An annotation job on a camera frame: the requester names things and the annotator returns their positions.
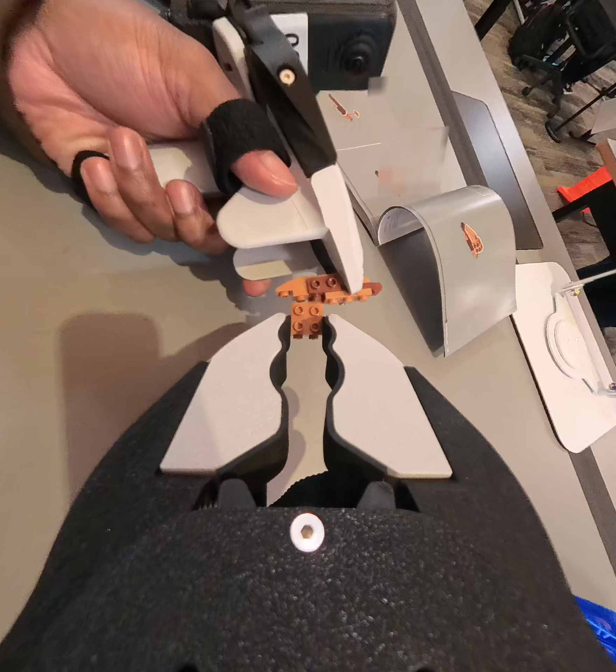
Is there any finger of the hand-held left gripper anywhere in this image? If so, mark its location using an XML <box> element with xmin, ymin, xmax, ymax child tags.
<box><xmin>308</xmin><ymin>163</ymin><xmax>366</xmax><ymax>297</ymax></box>
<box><xmin>216</xmin><ymin>187</ymin><xmax>335</xmax><ymax>282</ymax></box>

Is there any orange brown square brick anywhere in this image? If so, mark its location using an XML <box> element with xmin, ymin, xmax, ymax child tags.
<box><xmin>290</xmin><ymin>302</ymin><xmax>328</xmax><ymax>342</ymax></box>

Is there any brick instruction booklet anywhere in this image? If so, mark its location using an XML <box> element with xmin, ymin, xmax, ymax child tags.
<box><xmin>324</xmin><ymin>0</ymin><xmax>519</xmax><ymax>360</ymax></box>

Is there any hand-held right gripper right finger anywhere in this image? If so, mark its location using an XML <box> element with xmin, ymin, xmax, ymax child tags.
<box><xmin>324</xmin><ymin>313</ymin><xmax>456</xmax><ymax>481</ymax></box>

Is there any curled grey instruction booklet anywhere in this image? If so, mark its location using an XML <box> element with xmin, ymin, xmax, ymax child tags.
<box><xmin>450</xmin><ymin>90</ymin><xmax>545</xmax><ymax>253</ymax></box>

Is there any black office chair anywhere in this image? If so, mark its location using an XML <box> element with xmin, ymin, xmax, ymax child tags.
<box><xmin>508</xmin><ymin>0</ymin><xmax>616</xmax><ymax>142</ymax></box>

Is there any red-orange floor object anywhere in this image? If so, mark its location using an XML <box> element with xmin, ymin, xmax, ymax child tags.
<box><xmin>555</xmin><ymin>163</ymin><xmax>613</xmax><ymax>209</ymax></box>

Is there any grey desk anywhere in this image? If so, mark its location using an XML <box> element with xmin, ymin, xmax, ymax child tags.
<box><xmin>0</xmin><ymin>0</ymin><xmax>616</xmax><ymax>672</ymax></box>

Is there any brown brick assembly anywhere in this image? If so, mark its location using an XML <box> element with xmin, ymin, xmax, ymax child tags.
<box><xmin>277</xmin><ymin>271</ymin><xmax>382</xmax><ymax>305</ymax></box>

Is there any person's left hand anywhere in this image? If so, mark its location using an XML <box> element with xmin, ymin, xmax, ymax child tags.
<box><xmin>6</xmin><ymin>0</ymin><xmax>300</xmax><ymax>298</ymax></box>

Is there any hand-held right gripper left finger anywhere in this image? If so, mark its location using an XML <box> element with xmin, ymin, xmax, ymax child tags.
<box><xmin>159</xmin><ymin>313</ymin><xmax>290</xmax><ymax>478</ymax></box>

